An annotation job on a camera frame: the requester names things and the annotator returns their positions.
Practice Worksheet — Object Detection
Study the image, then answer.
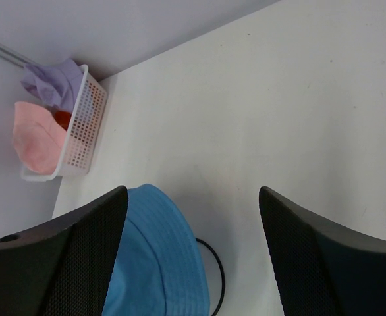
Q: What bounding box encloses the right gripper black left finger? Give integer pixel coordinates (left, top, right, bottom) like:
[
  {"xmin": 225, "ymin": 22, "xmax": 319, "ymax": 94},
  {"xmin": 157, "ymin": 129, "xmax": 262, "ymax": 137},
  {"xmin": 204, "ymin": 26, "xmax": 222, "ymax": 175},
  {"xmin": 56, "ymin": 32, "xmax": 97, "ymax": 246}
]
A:
[{"xmin": 0, "ymin": 186, "xmax": 128, "ymax": 315}]

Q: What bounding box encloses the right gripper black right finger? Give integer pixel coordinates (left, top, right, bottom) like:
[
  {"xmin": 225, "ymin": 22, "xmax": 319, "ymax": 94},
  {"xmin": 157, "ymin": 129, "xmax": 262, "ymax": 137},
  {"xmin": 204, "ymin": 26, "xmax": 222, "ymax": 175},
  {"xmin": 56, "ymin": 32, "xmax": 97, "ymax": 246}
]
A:
[{"xmin": 259, "ymin": 186, "xmax": 386, "ymax": 315}]

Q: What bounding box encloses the blue bucket hat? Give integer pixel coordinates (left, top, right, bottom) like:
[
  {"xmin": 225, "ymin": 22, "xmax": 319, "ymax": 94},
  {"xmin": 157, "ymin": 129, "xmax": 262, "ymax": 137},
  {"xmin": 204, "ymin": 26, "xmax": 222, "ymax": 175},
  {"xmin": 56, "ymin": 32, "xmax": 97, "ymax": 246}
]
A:
[{"xmin": 102, "ymin": 184, "xmax": 210, "ymax": 315}]

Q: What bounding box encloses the black wire hat stand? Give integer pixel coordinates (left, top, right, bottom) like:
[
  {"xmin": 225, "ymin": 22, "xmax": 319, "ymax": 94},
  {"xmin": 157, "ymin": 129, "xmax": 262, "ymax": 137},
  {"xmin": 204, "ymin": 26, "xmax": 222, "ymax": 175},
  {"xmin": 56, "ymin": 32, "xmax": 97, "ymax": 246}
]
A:
[{"xmin": 195, "ymin": 237, "xmax": 227, "ymax": 316}]

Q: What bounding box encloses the white plastic basket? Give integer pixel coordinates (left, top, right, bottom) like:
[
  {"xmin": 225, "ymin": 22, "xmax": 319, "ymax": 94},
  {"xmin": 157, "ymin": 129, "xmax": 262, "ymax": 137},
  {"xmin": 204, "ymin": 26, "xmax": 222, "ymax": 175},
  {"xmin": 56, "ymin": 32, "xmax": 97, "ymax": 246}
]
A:
[{"xmin": 20, "ymin": 65, "xmax": 107, "ymax": 182}]

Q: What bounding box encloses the pink bucket hat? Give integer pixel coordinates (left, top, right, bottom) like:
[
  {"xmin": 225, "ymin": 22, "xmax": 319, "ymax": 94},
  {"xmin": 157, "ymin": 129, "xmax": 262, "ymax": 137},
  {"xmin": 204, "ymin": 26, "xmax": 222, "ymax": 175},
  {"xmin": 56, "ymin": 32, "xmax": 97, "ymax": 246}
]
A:
[{"xmin": 12, "ymin": 101, "xmax": 67, "ymax": 175}]

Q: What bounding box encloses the red hat in basket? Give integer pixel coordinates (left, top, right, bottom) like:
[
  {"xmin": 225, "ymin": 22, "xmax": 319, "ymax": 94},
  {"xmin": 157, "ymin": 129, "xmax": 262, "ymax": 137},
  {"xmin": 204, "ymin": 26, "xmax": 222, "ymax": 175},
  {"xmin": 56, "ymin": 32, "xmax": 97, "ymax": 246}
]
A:
[{"xmin": 53, "ymin": 111, "xmax": 72, "ymax": 130}]

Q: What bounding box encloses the purple bucket hat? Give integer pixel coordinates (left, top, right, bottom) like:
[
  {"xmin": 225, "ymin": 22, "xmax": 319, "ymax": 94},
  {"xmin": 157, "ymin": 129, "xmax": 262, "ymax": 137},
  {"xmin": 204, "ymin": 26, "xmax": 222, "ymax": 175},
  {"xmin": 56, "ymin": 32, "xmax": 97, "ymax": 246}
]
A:
[{"xmin": 20, "ymin": 59, "xmax": 84, "ymax": 113}]

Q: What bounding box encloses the left aluminium corner post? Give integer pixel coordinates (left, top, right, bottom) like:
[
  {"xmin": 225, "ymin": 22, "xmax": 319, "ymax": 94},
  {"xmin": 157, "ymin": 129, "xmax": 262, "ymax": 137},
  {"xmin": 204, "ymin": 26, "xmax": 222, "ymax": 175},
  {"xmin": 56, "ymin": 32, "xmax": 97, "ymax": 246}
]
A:
[{"xmin": 0, "ymin": 44, "xmax": 33, "ymax": 68}]

